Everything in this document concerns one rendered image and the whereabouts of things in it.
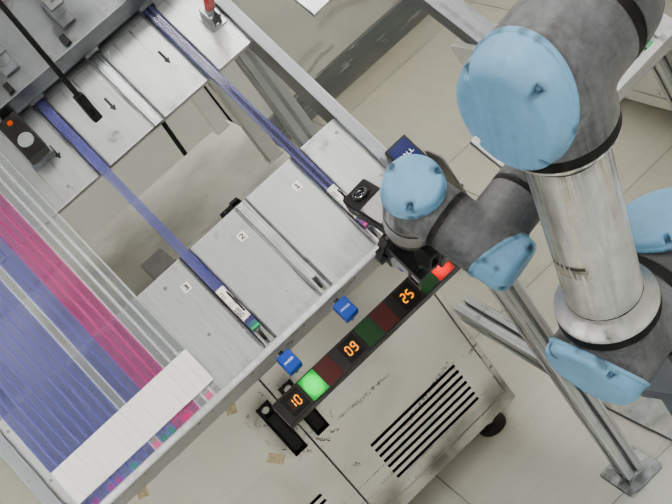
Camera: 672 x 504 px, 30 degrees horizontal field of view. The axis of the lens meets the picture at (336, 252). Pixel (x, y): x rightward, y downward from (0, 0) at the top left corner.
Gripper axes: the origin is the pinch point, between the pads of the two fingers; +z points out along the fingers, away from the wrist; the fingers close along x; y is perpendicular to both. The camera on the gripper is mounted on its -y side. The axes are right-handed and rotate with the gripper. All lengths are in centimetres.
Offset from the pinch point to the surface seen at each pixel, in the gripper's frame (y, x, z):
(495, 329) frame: 12.1, 10.7, 42.7
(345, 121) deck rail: -20.6, 8.7, 0.9
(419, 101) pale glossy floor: -63, 69, 163
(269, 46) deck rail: -37.6, 9.0, 0.8
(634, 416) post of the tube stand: 39, 21, 59
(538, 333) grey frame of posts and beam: 19.3, 11.4, 25.4
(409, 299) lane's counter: 5.0, -3.3, 3.1
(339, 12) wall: -106, 76, 176
